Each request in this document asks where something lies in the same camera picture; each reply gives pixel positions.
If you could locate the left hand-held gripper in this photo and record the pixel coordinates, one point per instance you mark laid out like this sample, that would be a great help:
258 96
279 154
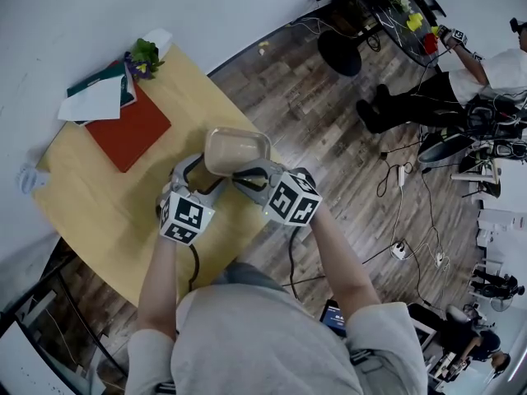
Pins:
189 214

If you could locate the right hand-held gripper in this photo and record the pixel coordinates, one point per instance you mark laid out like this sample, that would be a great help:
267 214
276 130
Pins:
292 200

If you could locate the beige plastic container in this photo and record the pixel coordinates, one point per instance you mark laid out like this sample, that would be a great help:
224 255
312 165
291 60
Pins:
218 167

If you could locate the clear plastic lid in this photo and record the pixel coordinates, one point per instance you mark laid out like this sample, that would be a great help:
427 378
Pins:
239 146

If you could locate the person's right forearm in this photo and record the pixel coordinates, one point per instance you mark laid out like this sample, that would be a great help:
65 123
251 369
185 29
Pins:
343 270

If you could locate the person's left forearm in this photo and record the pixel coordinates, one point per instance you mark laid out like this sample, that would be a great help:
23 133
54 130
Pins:
158 286

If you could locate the red hardcover book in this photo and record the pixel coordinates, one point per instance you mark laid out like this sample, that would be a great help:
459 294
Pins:
131 132

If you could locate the person's blue jeans leg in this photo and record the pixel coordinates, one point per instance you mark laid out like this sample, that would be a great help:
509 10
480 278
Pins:
247 276

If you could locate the green and white booklet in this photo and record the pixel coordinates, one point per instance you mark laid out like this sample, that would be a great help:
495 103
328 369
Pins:
128 91

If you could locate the white paper sheet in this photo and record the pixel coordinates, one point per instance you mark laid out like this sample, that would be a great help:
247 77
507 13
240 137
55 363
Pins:
90 103

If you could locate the yellow floor scrap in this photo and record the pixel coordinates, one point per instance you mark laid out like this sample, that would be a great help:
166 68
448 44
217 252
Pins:
263 47

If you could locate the potted plant with purple flowers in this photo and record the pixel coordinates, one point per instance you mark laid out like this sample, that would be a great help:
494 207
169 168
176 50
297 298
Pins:
144 58

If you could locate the long white power strip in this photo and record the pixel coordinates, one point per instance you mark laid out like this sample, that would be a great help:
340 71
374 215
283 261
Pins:
401 176

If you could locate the round black marble table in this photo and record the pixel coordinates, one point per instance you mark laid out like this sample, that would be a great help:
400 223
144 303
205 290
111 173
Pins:
339 54

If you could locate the square white power strip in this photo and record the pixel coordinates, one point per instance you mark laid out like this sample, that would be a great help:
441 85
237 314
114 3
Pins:
399 250

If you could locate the black device with blue screen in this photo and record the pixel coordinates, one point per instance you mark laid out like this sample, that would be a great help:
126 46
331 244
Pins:
334 319

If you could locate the person's grey sweatshirt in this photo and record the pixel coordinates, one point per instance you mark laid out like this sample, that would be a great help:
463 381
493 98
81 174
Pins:
263 344

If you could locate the small white power strip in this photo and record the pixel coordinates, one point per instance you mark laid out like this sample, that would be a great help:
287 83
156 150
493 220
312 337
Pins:
441 260

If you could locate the red plastic cup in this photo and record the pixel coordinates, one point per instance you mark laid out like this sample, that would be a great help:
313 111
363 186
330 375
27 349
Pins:
431 43

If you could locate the yellow plastic cup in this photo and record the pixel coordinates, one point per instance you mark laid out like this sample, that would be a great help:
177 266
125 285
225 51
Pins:
415 21
435 31

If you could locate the black standing fan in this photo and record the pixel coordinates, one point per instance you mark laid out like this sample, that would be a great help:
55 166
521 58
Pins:
504 303

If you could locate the whiteboard with black frame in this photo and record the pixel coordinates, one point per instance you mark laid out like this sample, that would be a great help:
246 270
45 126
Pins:
24 364

